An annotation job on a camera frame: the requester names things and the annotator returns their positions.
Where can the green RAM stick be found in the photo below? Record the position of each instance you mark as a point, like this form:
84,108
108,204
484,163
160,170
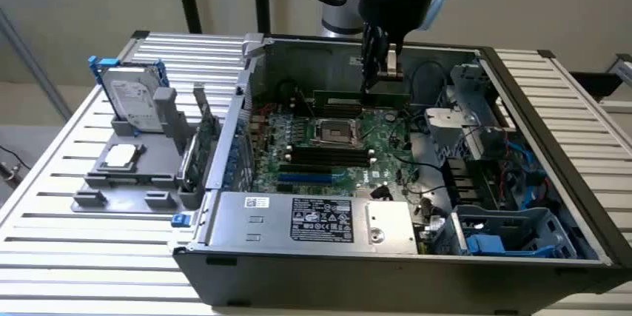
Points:
340,98

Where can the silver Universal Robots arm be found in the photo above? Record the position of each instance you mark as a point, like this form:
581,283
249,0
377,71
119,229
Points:
340,16

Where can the black RAM slot row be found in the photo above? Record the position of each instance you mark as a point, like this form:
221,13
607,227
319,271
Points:
329,156
340,109

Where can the blue expansion slot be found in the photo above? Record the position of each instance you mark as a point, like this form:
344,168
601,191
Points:
305,178

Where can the black expansion slot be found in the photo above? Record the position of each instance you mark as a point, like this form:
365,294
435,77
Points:
301,187

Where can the green motherboard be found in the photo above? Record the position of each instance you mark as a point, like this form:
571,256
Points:
380,138

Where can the grey metal drive cage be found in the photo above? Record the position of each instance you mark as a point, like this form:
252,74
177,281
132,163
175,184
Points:
459,120

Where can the silver CPU socket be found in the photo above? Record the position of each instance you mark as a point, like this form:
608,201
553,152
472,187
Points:
336,131

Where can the green graphics card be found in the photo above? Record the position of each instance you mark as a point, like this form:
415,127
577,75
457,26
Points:
203,142

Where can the grey side table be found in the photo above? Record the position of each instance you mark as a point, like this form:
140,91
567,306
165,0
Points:
612,86

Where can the grey power supply unit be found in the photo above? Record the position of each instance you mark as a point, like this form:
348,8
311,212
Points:
276,227

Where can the silver hard disk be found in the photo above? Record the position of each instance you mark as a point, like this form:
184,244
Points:
133,101

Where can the blue plastic disk bay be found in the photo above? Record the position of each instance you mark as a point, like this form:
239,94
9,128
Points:
513,231

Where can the blue disk caddy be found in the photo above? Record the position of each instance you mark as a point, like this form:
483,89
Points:
99,62

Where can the silver CPU chip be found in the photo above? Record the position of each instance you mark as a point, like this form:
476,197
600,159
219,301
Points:
120,155

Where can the black open PC case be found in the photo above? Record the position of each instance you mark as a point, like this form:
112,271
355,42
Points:
375,279

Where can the blue case latch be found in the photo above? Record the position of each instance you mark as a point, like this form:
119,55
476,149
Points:
180,220

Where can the grey parts rack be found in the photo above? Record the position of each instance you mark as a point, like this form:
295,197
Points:
123,197

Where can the grey metal frame pole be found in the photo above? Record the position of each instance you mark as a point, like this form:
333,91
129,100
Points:
35,60

